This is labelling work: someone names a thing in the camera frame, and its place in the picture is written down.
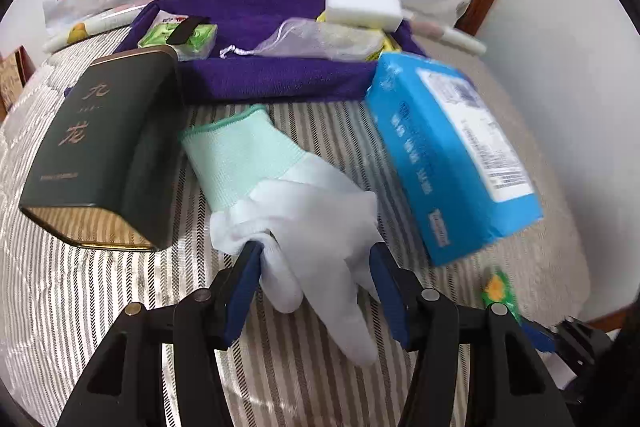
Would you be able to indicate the white mint work glove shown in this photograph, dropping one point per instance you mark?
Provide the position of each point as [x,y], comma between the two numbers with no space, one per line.
[315,225]

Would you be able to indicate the brown patterned notebook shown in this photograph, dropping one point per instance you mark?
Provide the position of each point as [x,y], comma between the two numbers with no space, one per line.
[15,71]

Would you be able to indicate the green tissue pack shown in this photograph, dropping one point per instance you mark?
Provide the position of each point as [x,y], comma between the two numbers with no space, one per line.
[189,41]

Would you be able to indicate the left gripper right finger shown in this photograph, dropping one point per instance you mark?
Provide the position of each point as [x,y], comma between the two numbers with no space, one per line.
[399,292]

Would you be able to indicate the white tomato sachet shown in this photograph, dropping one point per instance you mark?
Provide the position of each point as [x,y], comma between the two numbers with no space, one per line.
[164,17]

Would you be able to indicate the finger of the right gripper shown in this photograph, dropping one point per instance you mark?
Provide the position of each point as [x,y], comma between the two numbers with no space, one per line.
[543,339]

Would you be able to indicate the white sponge block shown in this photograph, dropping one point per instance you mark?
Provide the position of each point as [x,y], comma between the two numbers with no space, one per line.
[376,14]

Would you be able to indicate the rolled patterned paper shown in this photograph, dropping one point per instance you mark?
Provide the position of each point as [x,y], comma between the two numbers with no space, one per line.
[123,16]

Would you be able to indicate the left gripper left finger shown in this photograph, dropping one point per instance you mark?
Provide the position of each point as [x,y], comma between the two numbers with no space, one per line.
[233,290]

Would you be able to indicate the green snack packet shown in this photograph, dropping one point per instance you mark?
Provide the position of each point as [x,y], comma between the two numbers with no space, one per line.
[497,288]

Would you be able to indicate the yellow black mesh pouch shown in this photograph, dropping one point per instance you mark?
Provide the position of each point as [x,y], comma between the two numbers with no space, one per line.
[344,43]

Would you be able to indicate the dark green tea tin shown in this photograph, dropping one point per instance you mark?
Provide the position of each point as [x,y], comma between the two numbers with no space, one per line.
[104,174]

